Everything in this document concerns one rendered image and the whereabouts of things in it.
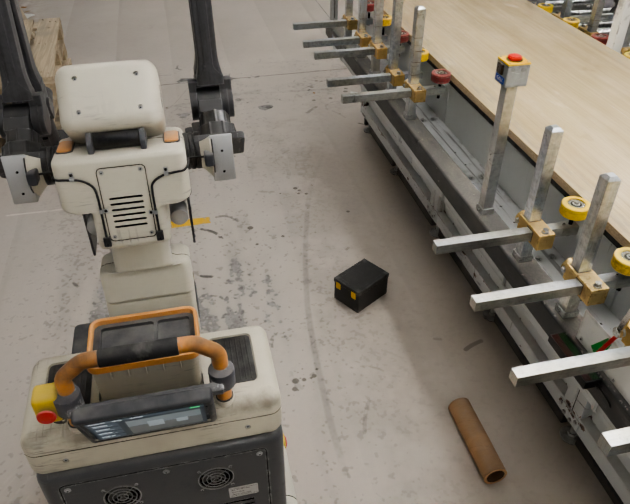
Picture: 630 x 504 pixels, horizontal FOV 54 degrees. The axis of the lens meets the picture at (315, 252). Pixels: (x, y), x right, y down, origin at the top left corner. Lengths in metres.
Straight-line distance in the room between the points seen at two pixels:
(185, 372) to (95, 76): 0.64
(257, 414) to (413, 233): 2.01
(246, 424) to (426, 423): 1.09
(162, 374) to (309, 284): 1.60
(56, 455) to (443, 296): 1.90
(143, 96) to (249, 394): 0.67
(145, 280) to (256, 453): 0.50
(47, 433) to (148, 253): 0.45
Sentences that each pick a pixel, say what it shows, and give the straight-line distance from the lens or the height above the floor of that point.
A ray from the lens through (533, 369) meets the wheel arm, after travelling 1.43.
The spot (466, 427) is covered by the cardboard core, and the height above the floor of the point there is 0.07.
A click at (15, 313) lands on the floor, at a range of 3.03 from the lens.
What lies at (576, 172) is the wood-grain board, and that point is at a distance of 2.08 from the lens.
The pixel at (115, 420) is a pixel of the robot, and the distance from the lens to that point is 1.25.
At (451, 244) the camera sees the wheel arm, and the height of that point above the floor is 0.84.
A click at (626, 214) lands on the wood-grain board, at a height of 0.90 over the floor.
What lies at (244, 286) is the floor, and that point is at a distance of 2.89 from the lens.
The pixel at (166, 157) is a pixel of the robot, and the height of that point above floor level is 1.22.
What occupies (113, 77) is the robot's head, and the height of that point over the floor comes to 1.37.
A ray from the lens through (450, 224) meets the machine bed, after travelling 3.04.
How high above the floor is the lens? 1.87
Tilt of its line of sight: 37 degrees down
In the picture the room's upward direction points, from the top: straight up
